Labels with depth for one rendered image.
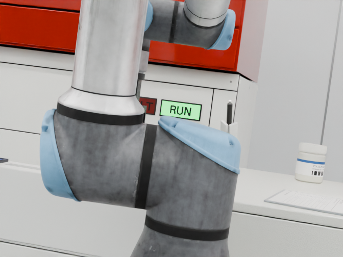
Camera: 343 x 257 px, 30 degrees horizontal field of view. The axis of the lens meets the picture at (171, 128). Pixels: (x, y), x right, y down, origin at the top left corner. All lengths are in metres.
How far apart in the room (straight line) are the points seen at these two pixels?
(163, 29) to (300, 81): 2.17
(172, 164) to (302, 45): 2.49
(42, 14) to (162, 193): 1.14
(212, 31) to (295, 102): 2.16
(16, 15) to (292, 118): 1.74
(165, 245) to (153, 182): 0.08
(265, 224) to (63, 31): 0.94
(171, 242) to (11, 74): 1.22
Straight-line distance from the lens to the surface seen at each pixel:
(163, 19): 1.12
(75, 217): 1.24
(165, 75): 1.81
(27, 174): 1.26
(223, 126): 1.43
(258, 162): 3.27
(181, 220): 0.83
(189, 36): 1.13
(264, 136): 3.26
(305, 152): 1.64
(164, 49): 1.77
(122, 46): 0.81
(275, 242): 1.17
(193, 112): 1.79
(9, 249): 1.30
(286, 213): 1.16
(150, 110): 1.82
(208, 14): 1.07
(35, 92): 1.93
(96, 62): 0.81
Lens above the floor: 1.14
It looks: 3 degrees down
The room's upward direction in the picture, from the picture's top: 7 degrees clockwise
